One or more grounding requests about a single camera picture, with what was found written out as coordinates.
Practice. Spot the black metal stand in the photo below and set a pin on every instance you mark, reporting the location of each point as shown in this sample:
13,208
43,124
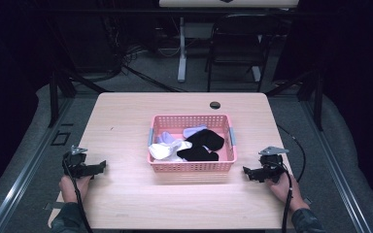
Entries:
318,100
54,97

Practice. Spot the black folding chair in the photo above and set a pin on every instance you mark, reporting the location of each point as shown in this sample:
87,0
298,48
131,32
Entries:
239,48

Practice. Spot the white sock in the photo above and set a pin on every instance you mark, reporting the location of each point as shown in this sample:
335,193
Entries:
163,150

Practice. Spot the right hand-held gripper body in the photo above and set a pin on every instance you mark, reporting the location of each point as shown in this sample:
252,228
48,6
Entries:
272,166

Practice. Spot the white desk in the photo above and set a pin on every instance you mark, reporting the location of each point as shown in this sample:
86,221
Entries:
226,3

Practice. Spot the black sock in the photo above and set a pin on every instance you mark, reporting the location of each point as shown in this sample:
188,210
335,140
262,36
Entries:
197,154
207,139

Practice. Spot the metal floor rail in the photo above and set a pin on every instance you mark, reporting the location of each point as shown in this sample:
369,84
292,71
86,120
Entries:
336,168
29,161

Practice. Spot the person's left hand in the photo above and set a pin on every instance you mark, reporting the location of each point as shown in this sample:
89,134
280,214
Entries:
73,187

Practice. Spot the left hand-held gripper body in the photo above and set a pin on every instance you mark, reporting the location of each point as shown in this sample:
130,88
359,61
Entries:
76,163

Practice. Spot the lavender sock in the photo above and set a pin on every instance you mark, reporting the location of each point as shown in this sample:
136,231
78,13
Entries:
192,131
166,137

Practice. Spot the pink plastic basket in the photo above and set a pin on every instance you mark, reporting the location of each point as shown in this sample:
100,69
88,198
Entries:
192,165

